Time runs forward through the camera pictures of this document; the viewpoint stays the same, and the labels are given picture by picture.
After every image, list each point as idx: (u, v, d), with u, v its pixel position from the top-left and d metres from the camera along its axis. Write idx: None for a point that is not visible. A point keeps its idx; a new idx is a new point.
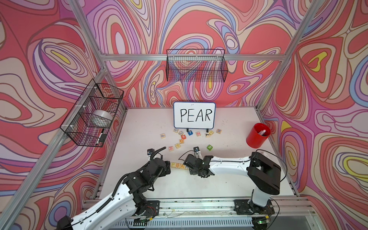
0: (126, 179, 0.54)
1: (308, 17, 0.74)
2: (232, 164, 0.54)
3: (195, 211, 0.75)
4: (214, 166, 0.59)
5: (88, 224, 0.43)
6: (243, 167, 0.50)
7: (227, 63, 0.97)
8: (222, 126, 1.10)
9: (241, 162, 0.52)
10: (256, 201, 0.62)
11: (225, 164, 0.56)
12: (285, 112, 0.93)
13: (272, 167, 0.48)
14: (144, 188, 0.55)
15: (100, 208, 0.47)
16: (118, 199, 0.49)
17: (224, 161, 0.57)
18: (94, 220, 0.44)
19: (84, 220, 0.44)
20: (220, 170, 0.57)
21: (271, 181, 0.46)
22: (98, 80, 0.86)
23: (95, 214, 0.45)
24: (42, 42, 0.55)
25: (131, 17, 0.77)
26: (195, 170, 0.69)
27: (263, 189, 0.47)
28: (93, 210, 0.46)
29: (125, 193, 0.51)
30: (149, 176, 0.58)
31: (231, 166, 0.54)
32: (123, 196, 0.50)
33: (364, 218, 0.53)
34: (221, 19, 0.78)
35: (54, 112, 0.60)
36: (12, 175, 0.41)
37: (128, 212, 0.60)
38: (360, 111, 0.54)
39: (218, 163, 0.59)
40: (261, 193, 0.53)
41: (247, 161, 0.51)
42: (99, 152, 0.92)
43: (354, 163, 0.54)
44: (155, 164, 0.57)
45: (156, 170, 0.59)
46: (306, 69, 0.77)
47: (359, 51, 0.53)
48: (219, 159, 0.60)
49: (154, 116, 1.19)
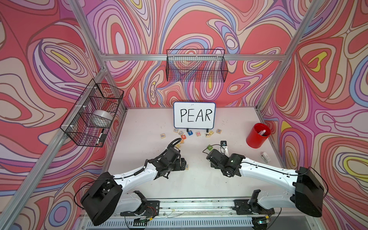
0: (151, 161, 0.62)
1: (309, 17, 0.74)
2: (271, 172, 0.49)
3: (195, 211, 0.75)
4: (247, 168, 0.53)
5: (128, 182, 0.48)
6: (287, 180, 0.45)
7: (227, 63, 0.97)
8: (222, 126, 1.10)
9: (285, 174, 0.46)
10: (262, 201, 0.62)
11: (262, 170, 0.51)
12: (285, 112, 0.93)
13: (320, 189, 0.44)
14: (161, 173, 0.62)
15: (137, 172, 0.53)
16: (148, 171, 0.57)
17: (261, 167, 0.52)
18: (132, 180, 0.49)
19: (124, 179, 0.48)
20: (250, 173, 0.53)
21: (318, 203, 0.41)
22: (98, 80, 0.86)
23: (132, 177, 0.50)
24: (42, 42, 0.55)
25: (131, 17, 0.77)
26: (220, 166, 0.65)
27: (304, 208, 0.43)
28: (131, 173, 0.52)
29: (152, 168, 0.59)
30: (167, 162, 0.67)
31: (270, 175, 0.48)
32: (152, 169, 0.58)
33: (364, 218, 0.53)
34: (221, 19, 0.78)
35: (53, 112, 0.60)
36: (12, 175, 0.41)
37: (135, 202, 0.60)
38: (360, 111, 0.54)
39: (252, 166, 0.53)
40: (280, 201, 0.53)
41: (293, 175, 0.45)
42: (99, 152, 0.92)
43: (354, 163, 0.54)
44: (171, 151, 0.67)
45: (173, 155, 0.67)
46: (306, 69, 0.77)
47: (359, 51, 0.53)
48: (253, 163, 0.54)
49: (154, 116, 1.19)
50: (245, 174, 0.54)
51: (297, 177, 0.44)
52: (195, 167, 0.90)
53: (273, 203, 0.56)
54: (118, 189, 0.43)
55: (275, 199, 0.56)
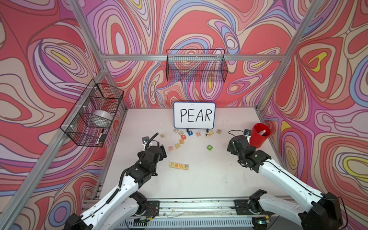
0: (129, 171, 0.56)
1: (309, 17, 0.74)
2: (293, 182, 0.47)
3: (195, 211, 0.75)
4: (269, 168, 0.52)
5: (100, 216, 0.43)
6: (306, 196, 0.43)
7: (227, 63, 0.97)
8: (222, 126, 1.10)
9: (307, 190, 0.44)
10: (263, 205, 0.62)
11: (284, 176, 0.49)
12: (285, 112, 0.93)
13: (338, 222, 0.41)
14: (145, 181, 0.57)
15: (109, 199, 0.47)
16: (124, 189, 0.50)
17: (283, 173, 0.50)
18: (105, 211, 0.44)
19: (96, 213, 0.43)
20: (270, 174, 0.52)
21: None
22: (98, 80, 0.86)
23: (105, 206, 0.45)
24: (42, 42, 0.55)
25: (131, 17, 0.77)
26: (241, 155, 0.64)
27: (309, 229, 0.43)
28: (102, 202, 0.46)
29: (131, 183, 0.52)
30: (149, 166, 0.59)
31: (290, 184, 0.47)
32: (130, 185, 0.52)
33: (364, 218, 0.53)
34: (221, 19, 0.78)
35: (54, 112, 0.60)
36: (12, 175, 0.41)
37: (132, 210, 0.60)
38: (360, 111, 0.54)
39: (275, 169, 0.51)
40: (285, 211, 0.52)
41: (316, 195, 0.43)
42: (99, 152, 0.92)
43: (354, 163, 0.54)
44: (149, 153, 0.58)
45: (151, 157, 0.58)
46: (306, 69, 0.77)
47: (359, 51, 0.53)
48: (277, 166, 0.52)
49: (154, 117, 1.18)
50: (263, 173, 0.54)
51: (319, 199, 0.42)
52: (195, 168, 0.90)
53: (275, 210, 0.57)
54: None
55: (280, 207, 0.55)
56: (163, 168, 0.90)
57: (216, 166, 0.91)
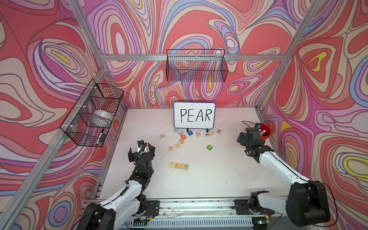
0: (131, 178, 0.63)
1: (308, 17, 0.74)
2: (284, 168, 0.50)
3: (195, 211, 0.75)
4: (267, 156, 0.57)
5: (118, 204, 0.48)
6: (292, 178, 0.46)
7: (227, 63, 0.97)
8: (222, 126, 1.10)
9: (295, 174, 0.47)
10: (261, 199, 0.63)
11: (279, 163, 0.53)
12: (285, 112, 0.93)
13: (323, 212, 0.41)
14: (147, 182, 0.65)
15: (123, 191, 0.54)
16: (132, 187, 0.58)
17: (280, 161, 0.54)
18: (120, 200, 0.50)
19: (113, 201, 0.48)
20: (268, 164, 0.56)
21: (307, 217, 0.41)
22: (98, 80, 0.86)
23: (120, 197, 0.51)
24: (42, 42, 0.55)
25: (131, 17, 0.77)
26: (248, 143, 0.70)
27: (290, 212, 0.45)
28: (117, 194, 0.52)
29: (136, 183, 0.61)
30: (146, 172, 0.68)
31: (281, 169, 0.50)
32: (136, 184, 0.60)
33: (364, 218, 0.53)
34: (221, 19, 0.78)
35: (53, 112, 0.60)
36: (12, 175, 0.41)
37: (133, 209, 0.60)
38: (360, 111, 0.54)
39: (272, 157, 0.57)
40: (278, 203, 0.53)
41: (302, 178, 0.46)
42: (99, 152, 0.92)
43: (354, 163, 0.54)
44: (140, 163, 0.63)
45: (144, 166, 0.63)
46: (306, 69, 0.77)
47: (359, 51, 0.53)
48: (276, 155, 0.58)
49: (154, 116, 1.18)
50: (263, 163, 0.59)
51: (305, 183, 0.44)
52: (195, 168, 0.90)
53: (271, 206, 0.57)
54: (108, 217, 0.42)
55: (273, 199, 0.57)
56: (163, 168, 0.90)
57: (216, 166, 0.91)
